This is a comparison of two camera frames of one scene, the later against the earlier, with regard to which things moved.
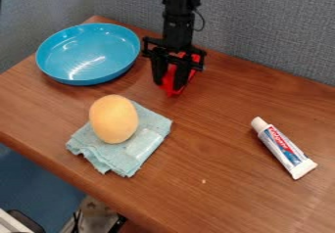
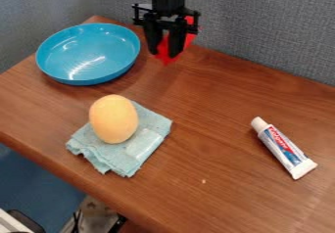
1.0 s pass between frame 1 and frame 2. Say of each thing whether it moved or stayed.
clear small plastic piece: stayed
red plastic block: moved
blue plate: stayed
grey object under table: stayed
